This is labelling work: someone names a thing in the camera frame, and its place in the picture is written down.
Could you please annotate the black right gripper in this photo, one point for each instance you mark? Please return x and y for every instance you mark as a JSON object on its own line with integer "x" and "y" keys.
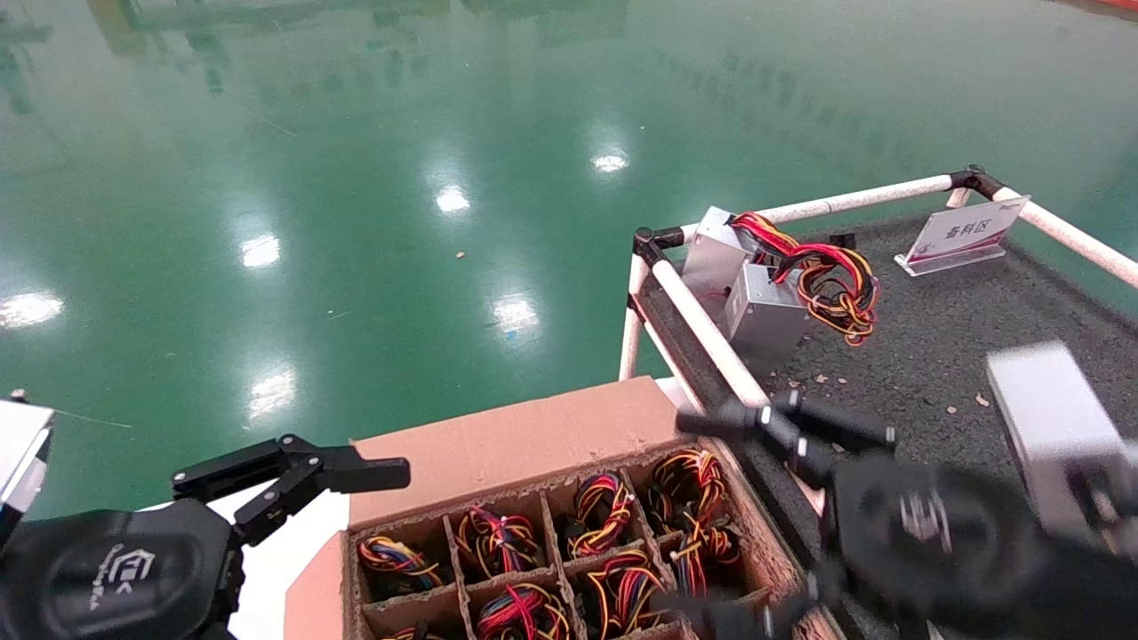
{"x": 933, "y": 542}

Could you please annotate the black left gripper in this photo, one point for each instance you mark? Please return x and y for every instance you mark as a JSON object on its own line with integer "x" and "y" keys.
{"x": 116, "y": 578}

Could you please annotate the brown cardboard divider box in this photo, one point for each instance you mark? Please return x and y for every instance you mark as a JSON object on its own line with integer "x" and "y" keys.
{"x": 516, "y": 444}

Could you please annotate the clear acrylic sign holder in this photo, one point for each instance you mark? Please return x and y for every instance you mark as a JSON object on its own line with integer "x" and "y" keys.
{"x": 965, "y": 233}

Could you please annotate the white pipe frame cart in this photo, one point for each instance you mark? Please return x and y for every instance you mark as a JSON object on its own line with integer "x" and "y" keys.
{"x": 698, "y": 324}

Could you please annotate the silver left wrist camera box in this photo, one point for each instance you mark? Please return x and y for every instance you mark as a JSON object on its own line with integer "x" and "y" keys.
{"x": 18, "y": 453}

